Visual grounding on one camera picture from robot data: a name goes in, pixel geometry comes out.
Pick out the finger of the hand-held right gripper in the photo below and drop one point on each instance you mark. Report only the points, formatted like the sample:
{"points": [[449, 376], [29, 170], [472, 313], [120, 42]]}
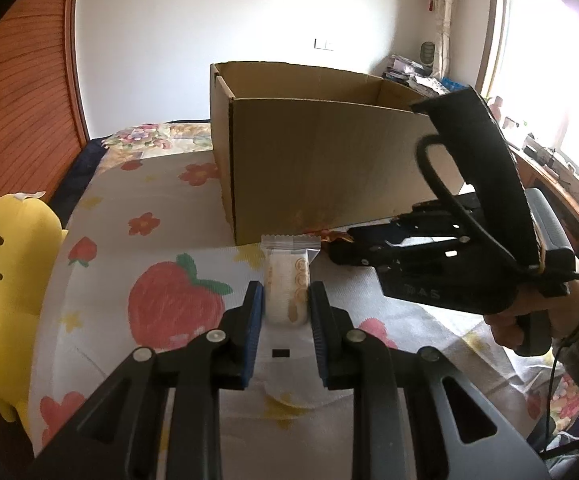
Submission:
{"points": [[419, 227], [399, 255]]}

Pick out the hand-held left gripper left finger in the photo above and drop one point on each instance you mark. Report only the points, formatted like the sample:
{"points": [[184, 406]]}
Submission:
{"points": [[251, 340]]}

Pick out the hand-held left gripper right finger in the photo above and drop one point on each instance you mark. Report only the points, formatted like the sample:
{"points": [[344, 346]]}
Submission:
{"points": [[319, 345]]}

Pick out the orange snack packet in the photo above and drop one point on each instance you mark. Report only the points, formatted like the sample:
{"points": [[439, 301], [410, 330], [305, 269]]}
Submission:
{"points": [[337, 237]]}

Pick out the white snack packet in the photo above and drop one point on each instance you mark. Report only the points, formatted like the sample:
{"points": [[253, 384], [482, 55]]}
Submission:
{"points": [[289, 280]]}

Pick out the brown cardboard box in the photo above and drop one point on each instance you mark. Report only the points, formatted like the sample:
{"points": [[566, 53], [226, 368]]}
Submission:
{"points": [[319, 160]]}

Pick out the person's right hand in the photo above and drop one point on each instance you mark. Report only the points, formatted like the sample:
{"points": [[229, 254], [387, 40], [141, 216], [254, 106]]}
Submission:
{"points": [[502, 330]]}

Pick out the wooden cabinet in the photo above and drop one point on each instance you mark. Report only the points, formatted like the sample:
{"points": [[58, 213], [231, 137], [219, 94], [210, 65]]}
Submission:
{"points": [[559, 195]]}

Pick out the grey padded chair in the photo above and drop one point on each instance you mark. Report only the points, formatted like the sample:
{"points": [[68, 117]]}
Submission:
{"points": [[549, 220]]}

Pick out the pile of packets and papers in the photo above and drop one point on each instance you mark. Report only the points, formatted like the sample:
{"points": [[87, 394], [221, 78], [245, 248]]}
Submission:
{"points": [[414, 75]]}

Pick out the bright window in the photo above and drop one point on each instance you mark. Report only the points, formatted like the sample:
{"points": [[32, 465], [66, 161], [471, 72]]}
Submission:
{"points": [[549, 50]]}

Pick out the beige curtain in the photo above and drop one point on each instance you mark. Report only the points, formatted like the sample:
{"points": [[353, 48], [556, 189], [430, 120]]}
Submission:
{"points": [[447, 20]]}

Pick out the floral strawberry bed blanket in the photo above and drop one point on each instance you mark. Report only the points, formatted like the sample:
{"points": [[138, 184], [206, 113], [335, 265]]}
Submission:
{"points": [[169, 195]]}

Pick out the dark blue bedsheet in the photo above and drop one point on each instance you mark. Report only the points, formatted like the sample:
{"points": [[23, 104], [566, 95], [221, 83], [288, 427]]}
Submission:
{"points": [[76, 175]]}

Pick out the yellow plush toy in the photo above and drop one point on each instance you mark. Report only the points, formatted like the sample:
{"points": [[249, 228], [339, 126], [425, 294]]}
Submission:
{"points": [[14, 270]]}

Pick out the wooden slatted wardrobe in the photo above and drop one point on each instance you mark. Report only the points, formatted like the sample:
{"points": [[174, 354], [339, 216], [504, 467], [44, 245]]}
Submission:
{"points": [[29, 110]]}

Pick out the white wall switch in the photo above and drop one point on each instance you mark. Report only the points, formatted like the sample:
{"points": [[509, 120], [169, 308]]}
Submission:
{"points": [[324, 44]]}

